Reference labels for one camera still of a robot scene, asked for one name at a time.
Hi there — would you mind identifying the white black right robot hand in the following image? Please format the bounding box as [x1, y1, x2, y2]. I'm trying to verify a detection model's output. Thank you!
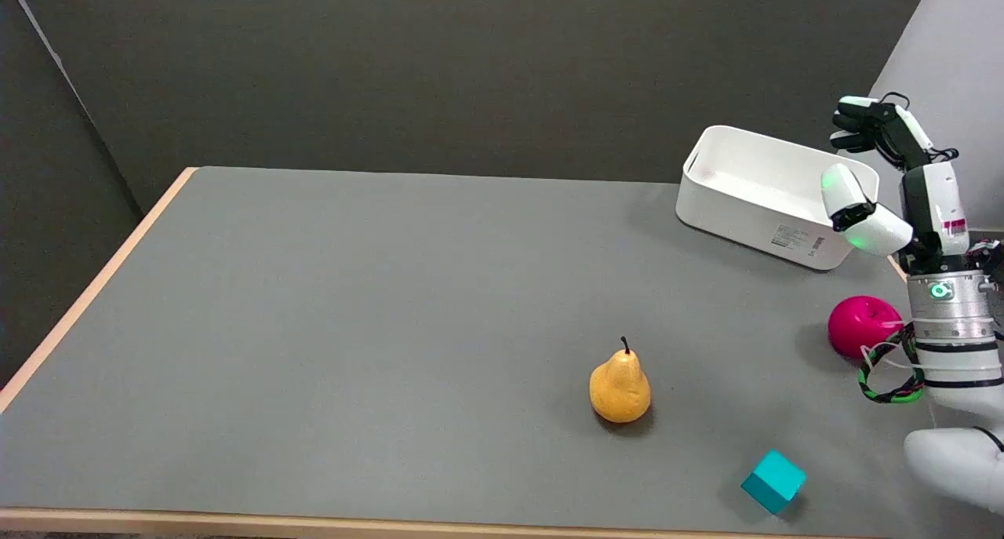
[820, 93, 973, 276]

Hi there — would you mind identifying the teal cube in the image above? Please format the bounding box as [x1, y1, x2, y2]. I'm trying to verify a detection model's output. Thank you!
[740, 449, 808, 516]

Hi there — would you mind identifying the magenta apple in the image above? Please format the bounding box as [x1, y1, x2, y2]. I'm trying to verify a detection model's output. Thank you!
[828, 295, 905, 360]

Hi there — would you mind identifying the white plastic bin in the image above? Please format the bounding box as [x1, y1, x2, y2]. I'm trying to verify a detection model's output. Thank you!
[675, 125, 880, 271]

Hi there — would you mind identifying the yellow pear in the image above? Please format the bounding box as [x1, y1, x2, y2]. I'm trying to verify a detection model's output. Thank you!
[589, 336, 653, 424]

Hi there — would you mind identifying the green black braided cable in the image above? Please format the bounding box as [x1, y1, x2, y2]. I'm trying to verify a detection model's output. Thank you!
[857, 322, 927, 405]

